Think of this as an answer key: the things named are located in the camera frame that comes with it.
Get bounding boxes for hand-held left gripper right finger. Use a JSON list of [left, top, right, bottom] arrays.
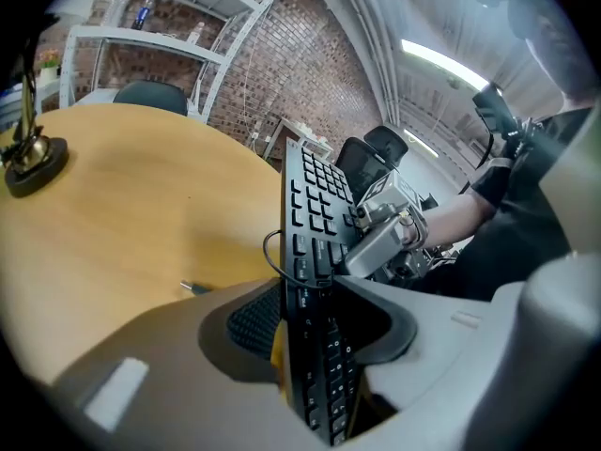
[[333, 250, 601, 451]]

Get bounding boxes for grey metal rack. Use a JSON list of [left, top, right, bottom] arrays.
[[262, 117, 335, 162]]

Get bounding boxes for small white square table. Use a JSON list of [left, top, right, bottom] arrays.
[[33, 82, 65, 113]]

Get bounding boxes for person's right forearm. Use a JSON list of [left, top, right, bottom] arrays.
[[422, 190, 497, 253]]

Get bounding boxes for brass desk lamp black base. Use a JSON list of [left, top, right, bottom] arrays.
[[0, 11, 70, 200]]

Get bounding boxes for person's right hand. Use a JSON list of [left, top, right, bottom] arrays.
[[399, 208, 429, 252]]

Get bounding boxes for black keyboard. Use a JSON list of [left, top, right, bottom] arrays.
[[279, 136, 373, 448]]

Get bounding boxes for black chest-mounted device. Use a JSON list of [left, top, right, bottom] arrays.
[[471, 82, 539, 159]]

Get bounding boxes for person's head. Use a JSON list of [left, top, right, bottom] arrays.
[[476, 0, 595, 107]]

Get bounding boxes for round wooden table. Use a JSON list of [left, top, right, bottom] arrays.
[[0, 102, 288, 387]]

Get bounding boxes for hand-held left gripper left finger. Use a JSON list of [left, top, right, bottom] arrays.
[[51, 277, 330, 451]]

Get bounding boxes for black folding chair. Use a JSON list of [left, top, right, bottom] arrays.
[[112, 79, 189, 117]]

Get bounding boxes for black office chair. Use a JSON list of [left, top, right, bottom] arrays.
[[364, 126, 409, 169]]

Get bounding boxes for white wall cable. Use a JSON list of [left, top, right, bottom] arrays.
[[242, 30, 265, 146]]

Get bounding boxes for ceiling strip light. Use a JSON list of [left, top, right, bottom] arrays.
[[401, 39, 490, 91], [403, 129, 440, 160]]

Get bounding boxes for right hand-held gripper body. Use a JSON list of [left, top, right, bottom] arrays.
[[355, 172, 424, 228]]

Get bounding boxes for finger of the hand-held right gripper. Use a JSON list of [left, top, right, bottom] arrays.
[[345, 216, 406, 279]]

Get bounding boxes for white metal shelving unit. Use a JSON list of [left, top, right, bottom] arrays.
[[58, 0, 306, 122]]

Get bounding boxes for thin black cable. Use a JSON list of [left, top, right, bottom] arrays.
[[180, 229, 335, 296]]

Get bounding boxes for small potted flowers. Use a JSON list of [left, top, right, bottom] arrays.
[[37, 48, 62, 86]]

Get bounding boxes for person's black shirt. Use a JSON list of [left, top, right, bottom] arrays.
[[412, 105, 597, 303]]

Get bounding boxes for dark bottle blue label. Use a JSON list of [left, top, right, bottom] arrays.
[[131, 0, 159, 31]]

